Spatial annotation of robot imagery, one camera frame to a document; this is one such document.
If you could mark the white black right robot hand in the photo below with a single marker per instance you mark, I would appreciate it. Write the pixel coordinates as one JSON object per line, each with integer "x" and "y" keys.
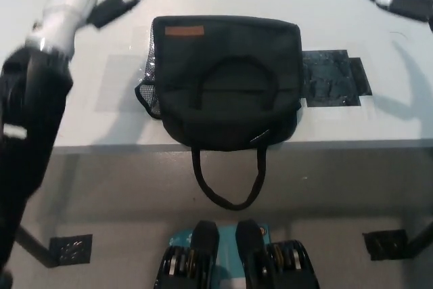
{"x": 402, "y": 3}

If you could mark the black soft travel bag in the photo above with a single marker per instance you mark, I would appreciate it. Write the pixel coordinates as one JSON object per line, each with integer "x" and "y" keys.
{"x": 230, "y": 92}

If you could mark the large black tape patch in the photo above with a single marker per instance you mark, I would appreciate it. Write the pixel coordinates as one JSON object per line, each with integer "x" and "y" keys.
{"x": 324, "y": 79}

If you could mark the black table leg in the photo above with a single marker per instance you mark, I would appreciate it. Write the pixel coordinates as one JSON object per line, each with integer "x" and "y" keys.
{"x": 37, "y": 248}
{"x": 423, "y": 240}

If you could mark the black taped floor plate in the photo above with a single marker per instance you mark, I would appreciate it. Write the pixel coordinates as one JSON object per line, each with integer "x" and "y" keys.
{"x": 72, "y": 250}
{"x": 385, "y": 245}

